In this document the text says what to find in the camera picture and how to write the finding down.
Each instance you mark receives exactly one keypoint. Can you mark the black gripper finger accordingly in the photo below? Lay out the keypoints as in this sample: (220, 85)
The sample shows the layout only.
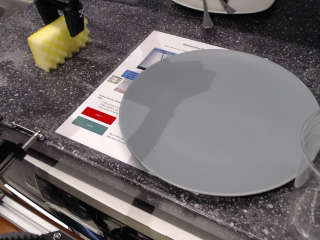
(48, 10)
(74, 17)

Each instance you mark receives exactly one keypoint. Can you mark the yellow foam sponge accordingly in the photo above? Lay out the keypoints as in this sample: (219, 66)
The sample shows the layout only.
(53, 44)

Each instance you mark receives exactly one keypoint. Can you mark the white plate at top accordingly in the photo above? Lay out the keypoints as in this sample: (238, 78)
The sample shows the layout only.
(241, 6)

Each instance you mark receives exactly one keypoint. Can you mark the metal utensil on white plate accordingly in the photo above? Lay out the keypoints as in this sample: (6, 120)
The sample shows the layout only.
(227, 7)

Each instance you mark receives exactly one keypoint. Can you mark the round grey plate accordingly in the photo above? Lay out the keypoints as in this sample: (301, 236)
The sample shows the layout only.
(292, 103)

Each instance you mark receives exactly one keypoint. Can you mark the laminated dishwasher instruction sheet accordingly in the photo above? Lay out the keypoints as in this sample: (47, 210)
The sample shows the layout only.
(105, 100)

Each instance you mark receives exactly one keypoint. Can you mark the stainless steel dishwasher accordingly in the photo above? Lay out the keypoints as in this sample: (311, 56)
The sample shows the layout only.
(99, 206)

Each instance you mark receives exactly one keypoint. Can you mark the clear plastic cup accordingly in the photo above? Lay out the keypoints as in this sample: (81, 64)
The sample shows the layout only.
(305, 198)

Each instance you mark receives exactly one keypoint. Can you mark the metal spoon handle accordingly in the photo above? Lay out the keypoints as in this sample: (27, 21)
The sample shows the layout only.
(207, 22)

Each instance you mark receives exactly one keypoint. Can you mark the aluminium extrusion rail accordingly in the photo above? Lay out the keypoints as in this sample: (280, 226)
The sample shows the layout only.
(30, 219)

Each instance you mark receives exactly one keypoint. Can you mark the black bracket with screw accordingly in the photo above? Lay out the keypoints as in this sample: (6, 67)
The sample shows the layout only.
(55, 235)

